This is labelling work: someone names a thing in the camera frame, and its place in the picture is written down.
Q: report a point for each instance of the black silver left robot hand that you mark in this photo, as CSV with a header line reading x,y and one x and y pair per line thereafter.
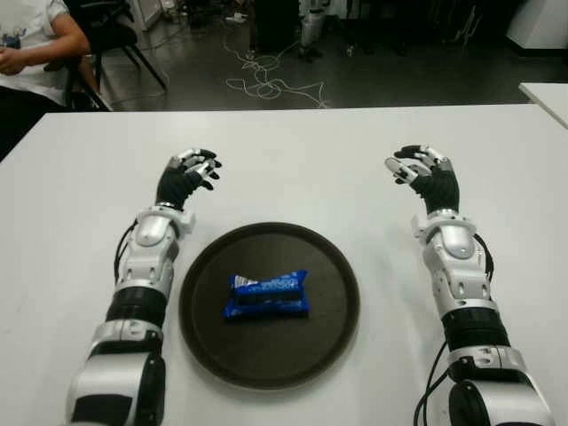
x,y
175,186

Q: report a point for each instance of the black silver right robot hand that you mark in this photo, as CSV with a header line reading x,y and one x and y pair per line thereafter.
x,y
439,188

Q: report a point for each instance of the blue Oreo cookie package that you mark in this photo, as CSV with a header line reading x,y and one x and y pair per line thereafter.
x,y
266,297

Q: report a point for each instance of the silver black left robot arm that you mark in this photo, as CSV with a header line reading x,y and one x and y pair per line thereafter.
x,y
146,257

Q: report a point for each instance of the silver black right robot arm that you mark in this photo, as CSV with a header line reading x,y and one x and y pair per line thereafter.
x,y
457,257

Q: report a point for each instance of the white side table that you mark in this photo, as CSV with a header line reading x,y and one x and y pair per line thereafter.
x,y
548,100

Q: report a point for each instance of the black office chair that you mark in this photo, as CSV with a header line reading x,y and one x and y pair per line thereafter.
x,y
111,35

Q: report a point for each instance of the white panel cabinet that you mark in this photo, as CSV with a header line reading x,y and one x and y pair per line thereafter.
x,y
148,13

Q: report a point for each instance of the white power strip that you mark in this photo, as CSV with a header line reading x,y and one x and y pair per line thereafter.
x,y
237,18

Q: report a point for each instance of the black floor cabinet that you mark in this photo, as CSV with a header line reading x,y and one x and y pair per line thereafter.
x,y
275,26

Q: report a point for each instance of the round dark brown tray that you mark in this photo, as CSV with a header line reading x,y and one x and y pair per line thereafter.
x,y
266,355

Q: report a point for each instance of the white cabinet with black base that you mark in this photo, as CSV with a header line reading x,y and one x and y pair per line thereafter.
x,y
537,22

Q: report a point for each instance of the silver humanoid robot legs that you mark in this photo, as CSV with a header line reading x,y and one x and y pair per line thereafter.
x,y
310,26

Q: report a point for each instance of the seated person in white shirt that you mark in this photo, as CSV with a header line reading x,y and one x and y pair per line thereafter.
x,y
35,26

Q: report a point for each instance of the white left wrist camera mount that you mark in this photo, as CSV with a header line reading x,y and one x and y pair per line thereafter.
x,y
186,222

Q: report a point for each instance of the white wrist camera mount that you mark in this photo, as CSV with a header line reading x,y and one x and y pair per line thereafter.
x,y
186,222
419,224

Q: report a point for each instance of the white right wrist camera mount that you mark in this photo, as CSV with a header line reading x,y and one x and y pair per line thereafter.
x,y
419,224

